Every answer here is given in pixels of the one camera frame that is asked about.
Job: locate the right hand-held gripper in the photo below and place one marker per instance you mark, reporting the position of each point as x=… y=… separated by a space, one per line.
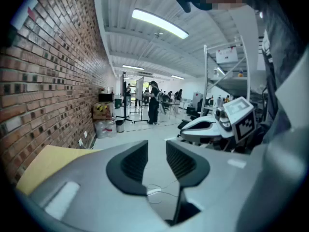
x=241 y=120

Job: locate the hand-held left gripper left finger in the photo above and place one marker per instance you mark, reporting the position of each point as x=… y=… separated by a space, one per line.
x=125 y=175

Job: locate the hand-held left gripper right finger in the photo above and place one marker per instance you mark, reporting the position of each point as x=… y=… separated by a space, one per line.
x=193 y=170

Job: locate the yellow bottle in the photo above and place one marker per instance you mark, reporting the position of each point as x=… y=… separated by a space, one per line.
x=240 y=74

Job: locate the white cabinet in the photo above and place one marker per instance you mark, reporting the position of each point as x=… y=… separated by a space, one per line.
x=196 y=100

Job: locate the silver trash can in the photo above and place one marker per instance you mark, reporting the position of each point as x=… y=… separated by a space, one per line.
x=120 y=126

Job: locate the pack of water bottles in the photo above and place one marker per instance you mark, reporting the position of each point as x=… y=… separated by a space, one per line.
x=105 y=129

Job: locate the white metal shelving unit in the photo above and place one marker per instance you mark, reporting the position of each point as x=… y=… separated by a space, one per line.
x=206 y=81

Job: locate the clear bottle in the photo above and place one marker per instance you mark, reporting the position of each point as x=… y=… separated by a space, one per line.
x=215 y=72

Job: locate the white box with red flags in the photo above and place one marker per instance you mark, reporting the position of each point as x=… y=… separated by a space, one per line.
x=226 y=56

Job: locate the cardboard box with hazard tape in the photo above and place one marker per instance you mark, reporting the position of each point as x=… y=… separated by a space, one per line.
x=102 y=111

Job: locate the long ceiling light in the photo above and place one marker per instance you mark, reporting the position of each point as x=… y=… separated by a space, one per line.
x=177 y=77
x=159 y=22
x=132 y=67

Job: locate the black appliance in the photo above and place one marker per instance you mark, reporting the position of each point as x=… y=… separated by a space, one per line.
x=105 y=97

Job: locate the person's dark shirt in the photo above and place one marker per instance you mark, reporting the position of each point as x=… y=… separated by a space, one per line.
x=282 y=45

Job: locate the white board on stand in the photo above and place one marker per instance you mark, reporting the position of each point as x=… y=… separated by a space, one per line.
x=122 y=86
x=139 y=88

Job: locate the white wall outlet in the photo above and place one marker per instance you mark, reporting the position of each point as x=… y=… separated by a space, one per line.
x=85 y=134
x=80 y=142

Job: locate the black head camera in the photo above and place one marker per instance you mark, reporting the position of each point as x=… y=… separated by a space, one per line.
x=184 y=0

